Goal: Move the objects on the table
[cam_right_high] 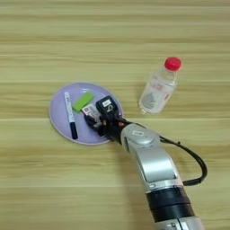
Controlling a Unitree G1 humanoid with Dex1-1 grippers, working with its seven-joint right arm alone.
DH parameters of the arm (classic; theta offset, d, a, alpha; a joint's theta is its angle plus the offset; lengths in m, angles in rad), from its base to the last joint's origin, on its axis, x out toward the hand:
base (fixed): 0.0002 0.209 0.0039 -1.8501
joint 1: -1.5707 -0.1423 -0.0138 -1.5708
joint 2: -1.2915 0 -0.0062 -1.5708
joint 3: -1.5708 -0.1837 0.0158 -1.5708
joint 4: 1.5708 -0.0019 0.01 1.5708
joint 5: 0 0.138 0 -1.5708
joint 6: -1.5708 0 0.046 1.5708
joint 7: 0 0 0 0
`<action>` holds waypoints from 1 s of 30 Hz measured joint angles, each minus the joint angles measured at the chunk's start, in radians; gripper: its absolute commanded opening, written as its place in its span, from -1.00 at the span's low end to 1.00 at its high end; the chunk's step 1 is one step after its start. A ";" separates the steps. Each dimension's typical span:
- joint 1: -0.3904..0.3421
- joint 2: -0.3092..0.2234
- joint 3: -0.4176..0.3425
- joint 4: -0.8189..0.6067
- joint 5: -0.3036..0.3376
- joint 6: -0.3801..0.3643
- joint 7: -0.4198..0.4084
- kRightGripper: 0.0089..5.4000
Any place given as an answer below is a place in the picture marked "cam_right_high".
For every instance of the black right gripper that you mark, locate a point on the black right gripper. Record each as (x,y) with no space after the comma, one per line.
(112,130)

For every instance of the green rectangular block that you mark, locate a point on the green rectangular block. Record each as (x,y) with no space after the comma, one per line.
(83,101)

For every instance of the white marker with black cap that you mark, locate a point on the white marker with black cap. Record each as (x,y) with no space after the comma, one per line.
(69,112)

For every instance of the round purple plate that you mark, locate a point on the round purple plate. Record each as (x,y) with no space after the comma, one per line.
(60,119)

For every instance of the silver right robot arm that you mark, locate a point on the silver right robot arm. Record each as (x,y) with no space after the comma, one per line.
(155,161)

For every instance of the clear bottle with red cap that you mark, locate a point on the clear bottle with red cap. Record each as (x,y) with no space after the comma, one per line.
(157,90)

